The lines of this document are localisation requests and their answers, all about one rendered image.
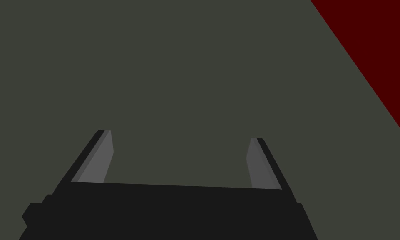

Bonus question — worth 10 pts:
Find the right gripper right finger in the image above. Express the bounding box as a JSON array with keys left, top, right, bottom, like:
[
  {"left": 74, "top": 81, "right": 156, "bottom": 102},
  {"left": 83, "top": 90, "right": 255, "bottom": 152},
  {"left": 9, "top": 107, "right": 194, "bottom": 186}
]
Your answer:
[{"left": 246, "top": 137, "right": 293, "bottom": 190}]

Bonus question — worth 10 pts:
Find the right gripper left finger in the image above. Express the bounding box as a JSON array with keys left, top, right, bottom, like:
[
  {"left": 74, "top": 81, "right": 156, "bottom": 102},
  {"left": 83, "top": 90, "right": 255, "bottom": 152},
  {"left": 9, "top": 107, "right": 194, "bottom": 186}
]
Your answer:
[{"left": 60, "top": 129, "right": 114, "bottom": 184}]

